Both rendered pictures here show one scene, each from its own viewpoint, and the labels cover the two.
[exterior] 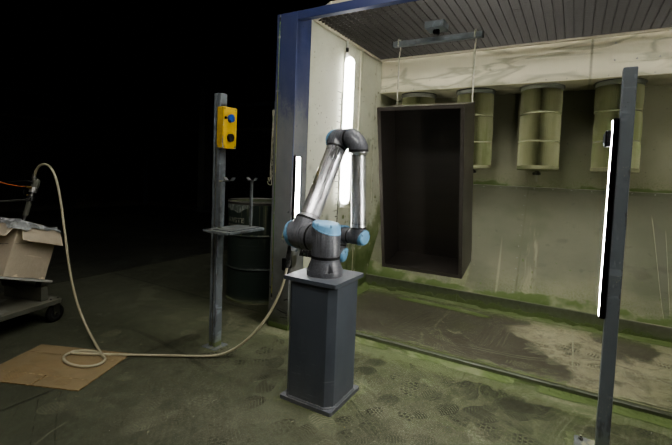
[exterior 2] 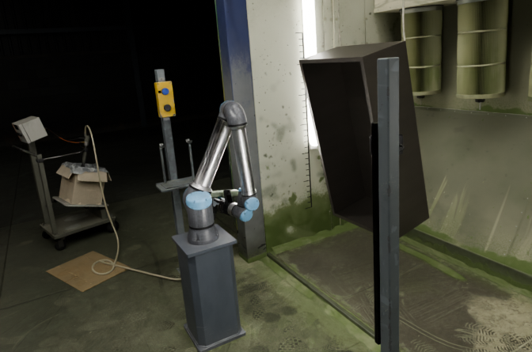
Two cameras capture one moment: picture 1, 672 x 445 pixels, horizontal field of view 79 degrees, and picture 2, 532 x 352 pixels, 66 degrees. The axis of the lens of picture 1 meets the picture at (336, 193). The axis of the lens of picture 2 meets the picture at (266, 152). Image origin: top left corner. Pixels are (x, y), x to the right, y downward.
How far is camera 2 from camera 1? 1.64 m
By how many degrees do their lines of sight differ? 33
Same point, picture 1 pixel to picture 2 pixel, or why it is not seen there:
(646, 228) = not seen: outside the picture
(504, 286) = (496, 246)
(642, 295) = not seen: outside the picture
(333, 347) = (199, 301)
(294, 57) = (224, 18)
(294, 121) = (232, 80)
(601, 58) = not seen: outside the picture
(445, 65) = not seen: outside the picture
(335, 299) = (194, 264)
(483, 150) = (485, 76)
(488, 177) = (511, 104)
